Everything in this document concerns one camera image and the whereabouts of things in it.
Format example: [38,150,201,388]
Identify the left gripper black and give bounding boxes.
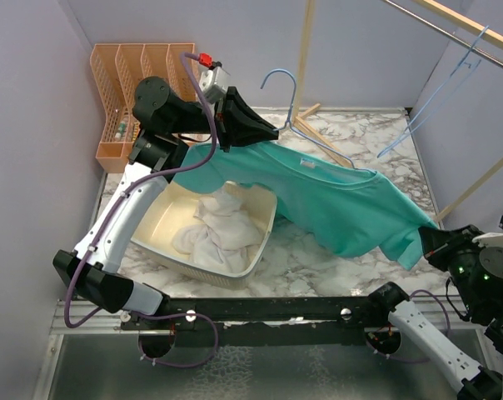
[167,83,278,151]

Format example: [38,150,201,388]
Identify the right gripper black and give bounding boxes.
[420,221,493,315]

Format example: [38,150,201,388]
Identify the blue wire hanger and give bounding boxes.
[377,25,490,158]
[260,68,376,173]

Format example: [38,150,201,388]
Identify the teal t shirt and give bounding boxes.
[175,142,436,270]

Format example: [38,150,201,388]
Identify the white t shirt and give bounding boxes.
[172,188,262,273]

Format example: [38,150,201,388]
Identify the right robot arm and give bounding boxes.
[367,217,503,399]

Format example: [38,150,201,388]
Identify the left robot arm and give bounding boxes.
[52,76,278,329]

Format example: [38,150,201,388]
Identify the cream plastic basket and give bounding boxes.
[132,182,277,290]

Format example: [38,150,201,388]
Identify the items in organizer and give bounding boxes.
[113,116,140,143]

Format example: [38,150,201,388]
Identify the orange file organizer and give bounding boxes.
[90,42,197,173]

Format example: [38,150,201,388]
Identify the wooden clothes rack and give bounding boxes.
[301,1,503,224]

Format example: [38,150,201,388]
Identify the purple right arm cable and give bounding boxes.
[376,289,455,366]

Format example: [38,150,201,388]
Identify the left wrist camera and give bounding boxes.
[199,67,230,104]

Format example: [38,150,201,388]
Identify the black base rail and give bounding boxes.
[122,284,408,348]

